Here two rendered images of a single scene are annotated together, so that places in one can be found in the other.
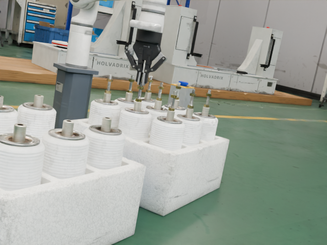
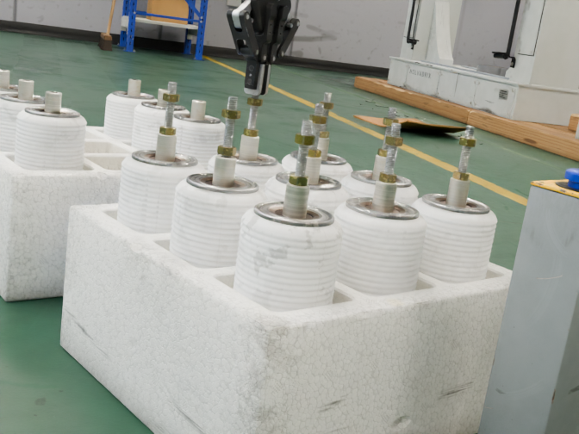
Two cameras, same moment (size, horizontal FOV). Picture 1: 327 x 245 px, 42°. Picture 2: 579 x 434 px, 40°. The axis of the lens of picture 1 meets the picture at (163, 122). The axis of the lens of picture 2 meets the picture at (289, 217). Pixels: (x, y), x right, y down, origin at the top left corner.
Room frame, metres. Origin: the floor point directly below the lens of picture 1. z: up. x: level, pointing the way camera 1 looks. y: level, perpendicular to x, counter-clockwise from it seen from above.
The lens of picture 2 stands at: (1.66, -0.81, 0.43)
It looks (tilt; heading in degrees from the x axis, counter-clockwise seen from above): 14 degrees down; 110
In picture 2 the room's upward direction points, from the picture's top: 8 degrees clockwise
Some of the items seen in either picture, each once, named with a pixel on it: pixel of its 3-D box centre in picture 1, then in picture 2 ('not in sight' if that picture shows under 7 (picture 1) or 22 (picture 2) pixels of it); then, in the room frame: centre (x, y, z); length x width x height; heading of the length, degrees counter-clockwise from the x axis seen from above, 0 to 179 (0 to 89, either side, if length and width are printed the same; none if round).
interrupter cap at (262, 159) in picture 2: (136, 111); (247, 158); (1.27, 0.09, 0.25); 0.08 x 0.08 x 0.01
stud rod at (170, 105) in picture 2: (172, 103); (169, 114); (1.21, -0.02, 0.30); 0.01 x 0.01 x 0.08
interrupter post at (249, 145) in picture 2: (137, 106); (248, 148); (1.27, 0.09, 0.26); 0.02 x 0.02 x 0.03
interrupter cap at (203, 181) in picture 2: (188, 117); (222, 184); (1.32, -0.07, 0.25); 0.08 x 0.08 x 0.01
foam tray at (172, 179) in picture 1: (148, 156); (289, 314); (1.38, 0.03, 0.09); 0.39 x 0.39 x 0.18; 61
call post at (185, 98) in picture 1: (175, 124); (548, 350); (1.66, -0.05, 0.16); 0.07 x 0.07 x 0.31; 61
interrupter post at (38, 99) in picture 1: (38, 101); (197, 111); (1.07, 0.33, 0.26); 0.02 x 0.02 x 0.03
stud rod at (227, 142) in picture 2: (191, 101); (228, 133); (1.32, -0.07, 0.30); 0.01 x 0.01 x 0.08
